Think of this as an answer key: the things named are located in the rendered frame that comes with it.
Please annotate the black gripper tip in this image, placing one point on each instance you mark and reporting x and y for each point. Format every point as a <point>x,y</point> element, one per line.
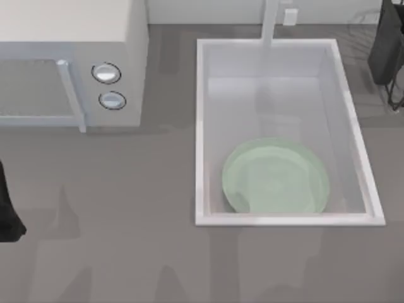
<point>8,214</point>

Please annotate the pale green plate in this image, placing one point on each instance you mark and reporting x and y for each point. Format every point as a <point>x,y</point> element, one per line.
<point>277,180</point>

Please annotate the large microwave knob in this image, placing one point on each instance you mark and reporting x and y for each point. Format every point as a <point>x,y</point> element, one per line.
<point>106,73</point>

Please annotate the white wall socket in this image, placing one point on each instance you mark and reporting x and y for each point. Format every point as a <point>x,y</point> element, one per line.
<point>290,16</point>

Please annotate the tall white tap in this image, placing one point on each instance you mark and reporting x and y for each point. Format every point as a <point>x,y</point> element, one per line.
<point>269,22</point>

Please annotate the pale microwave oven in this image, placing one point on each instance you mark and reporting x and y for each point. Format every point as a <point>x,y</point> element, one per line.
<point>132,47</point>

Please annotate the white sink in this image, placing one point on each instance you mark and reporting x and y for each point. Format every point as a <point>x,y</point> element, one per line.
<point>284,94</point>

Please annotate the small microwave knob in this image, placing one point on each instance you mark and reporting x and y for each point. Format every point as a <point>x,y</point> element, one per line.
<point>112,100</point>

